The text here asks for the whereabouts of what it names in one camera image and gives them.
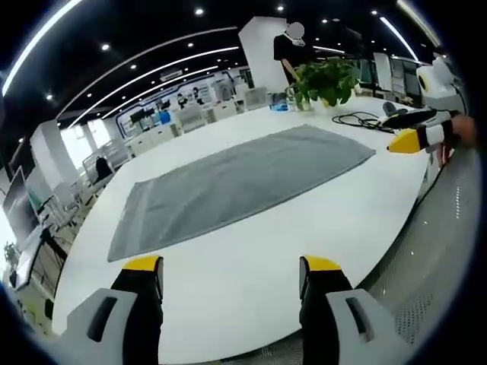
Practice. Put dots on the grey towel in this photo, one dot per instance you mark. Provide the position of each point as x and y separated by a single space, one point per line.
243 182

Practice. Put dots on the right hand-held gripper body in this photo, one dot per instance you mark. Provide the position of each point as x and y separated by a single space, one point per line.
437 83

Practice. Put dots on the person's right hand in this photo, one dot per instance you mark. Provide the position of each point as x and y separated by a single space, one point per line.
458 133

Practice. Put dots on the green potted plant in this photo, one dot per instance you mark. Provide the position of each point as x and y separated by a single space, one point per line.
325 81

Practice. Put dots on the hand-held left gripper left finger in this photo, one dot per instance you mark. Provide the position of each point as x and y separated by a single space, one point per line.
125 311

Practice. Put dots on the white office chair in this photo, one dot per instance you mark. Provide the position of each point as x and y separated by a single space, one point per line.
70 201

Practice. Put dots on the computer monitor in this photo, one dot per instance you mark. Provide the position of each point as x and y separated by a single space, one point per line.
19 207

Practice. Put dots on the blue packet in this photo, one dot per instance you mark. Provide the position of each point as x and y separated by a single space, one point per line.
279 103

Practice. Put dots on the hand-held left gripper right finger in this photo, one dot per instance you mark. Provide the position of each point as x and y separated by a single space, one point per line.
335 311

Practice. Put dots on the white table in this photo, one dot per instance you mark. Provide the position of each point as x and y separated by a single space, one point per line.
236 289

